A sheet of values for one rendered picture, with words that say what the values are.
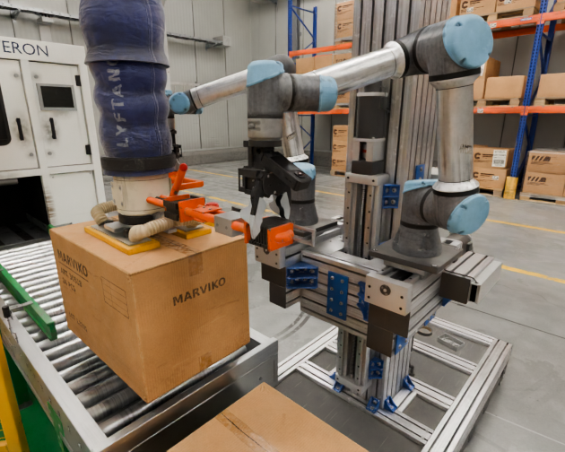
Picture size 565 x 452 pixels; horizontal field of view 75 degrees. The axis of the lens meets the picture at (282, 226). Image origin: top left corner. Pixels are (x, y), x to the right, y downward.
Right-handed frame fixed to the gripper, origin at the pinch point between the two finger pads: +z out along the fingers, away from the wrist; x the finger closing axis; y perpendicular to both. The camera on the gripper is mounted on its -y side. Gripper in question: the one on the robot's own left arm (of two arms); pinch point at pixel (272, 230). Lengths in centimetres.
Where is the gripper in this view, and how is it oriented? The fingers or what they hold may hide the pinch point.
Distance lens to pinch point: 83.1
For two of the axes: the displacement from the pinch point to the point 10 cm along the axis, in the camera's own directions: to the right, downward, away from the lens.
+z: -0.1, 9.6, 2.8
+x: -6.8, 1.9, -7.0
